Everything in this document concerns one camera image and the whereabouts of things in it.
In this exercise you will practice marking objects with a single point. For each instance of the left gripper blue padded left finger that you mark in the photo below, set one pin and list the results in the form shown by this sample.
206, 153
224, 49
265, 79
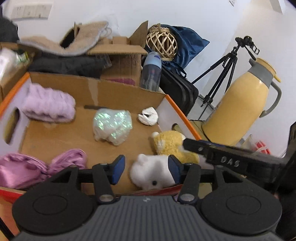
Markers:
105, 175

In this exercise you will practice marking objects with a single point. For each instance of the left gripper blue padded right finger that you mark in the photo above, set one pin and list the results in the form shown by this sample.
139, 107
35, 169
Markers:
188, 175

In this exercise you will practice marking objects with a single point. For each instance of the white plush toy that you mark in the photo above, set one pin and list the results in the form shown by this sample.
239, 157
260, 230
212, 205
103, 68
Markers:
151, 172

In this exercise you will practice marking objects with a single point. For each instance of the yellow plush toy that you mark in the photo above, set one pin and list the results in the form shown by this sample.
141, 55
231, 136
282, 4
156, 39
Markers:
171, 143

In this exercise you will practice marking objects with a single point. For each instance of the iridescent white soft bag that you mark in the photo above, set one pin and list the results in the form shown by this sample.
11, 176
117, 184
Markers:
112, 125

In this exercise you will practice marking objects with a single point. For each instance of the small white ball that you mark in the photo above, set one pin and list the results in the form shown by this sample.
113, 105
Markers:
148, 116

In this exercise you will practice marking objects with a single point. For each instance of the pink satin scrunchie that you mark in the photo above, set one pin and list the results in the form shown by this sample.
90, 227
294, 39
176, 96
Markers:
19, 171

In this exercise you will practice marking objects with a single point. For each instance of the lilac fuzzy headband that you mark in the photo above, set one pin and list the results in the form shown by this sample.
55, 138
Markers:
49, 105

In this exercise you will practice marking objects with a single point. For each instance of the glass cup with candle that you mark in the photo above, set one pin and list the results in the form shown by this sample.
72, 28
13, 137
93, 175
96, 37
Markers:
249, 144

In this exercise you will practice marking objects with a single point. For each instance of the red cardboard box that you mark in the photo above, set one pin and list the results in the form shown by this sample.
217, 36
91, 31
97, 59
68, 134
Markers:
45, 141

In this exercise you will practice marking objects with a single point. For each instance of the yellow thermos jug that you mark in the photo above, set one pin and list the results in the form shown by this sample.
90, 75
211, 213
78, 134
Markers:
251, 96

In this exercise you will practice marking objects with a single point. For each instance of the black carry case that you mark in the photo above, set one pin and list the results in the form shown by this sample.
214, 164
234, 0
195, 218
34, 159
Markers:
181, 91

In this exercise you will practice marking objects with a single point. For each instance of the blue water bottle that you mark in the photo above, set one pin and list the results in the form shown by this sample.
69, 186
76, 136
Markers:
151, 73

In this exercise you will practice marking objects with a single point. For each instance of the open brown cardboard box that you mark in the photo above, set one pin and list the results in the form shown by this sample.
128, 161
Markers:
125, 55

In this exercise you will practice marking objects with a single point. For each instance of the dark blue cushion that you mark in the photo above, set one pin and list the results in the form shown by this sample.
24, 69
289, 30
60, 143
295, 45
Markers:
189, 45

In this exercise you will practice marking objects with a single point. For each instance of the small brown cardboard tray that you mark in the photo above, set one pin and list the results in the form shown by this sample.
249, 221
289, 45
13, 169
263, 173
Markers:
19, 57

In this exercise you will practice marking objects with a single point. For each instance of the wicker rattan ball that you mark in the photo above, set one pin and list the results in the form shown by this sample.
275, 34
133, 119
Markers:
161, 40

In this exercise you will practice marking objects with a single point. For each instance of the beige fleece slipper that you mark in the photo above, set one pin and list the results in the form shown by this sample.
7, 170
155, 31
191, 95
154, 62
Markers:
77, 41

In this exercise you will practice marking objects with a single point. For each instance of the black folding cart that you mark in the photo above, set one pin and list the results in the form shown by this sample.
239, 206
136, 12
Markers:
8, 31

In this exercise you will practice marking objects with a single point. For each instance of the black camera tripod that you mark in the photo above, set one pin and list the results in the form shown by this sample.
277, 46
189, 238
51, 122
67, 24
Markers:
228, 63

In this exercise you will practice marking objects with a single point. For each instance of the white wall socket strip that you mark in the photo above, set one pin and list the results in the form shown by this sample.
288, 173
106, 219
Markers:
31, 11

